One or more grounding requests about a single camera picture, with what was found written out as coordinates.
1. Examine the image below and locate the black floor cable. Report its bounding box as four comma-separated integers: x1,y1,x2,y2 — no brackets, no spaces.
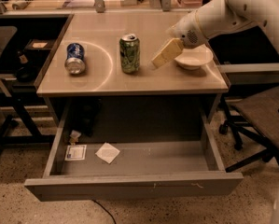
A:
91,199,118,224

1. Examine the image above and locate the white bowl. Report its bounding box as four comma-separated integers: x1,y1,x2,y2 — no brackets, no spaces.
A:
174,45,213,70

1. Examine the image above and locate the grey cabinet desk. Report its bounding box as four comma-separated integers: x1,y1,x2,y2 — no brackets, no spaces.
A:
34,11,231,126

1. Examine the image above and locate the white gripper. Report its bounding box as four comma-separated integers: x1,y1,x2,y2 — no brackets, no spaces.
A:
151,11,207,68

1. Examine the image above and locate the black office chair right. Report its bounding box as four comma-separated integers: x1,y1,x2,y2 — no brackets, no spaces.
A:
219,86,279,173

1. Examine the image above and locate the open grey drawer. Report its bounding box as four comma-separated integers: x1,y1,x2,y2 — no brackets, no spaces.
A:
25,104,243,202

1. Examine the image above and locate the blue soda can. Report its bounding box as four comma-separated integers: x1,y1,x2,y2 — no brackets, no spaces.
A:
64,43,85,75

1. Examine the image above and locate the white square paper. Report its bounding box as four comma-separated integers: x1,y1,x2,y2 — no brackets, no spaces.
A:
95,143,120,164

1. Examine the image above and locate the crumpled paper scrap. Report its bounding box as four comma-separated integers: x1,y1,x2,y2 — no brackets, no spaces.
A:
69,130,81,145

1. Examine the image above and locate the blue bordered label card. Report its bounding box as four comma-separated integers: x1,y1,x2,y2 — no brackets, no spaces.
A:
65,145,86,161

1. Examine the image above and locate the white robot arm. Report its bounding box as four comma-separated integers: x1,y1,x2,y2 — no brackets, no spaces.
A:
152,0,279,172

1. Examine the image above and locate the green soda can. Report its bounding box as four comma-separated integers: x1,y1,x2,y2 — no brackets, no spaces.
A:
119,34,140,74

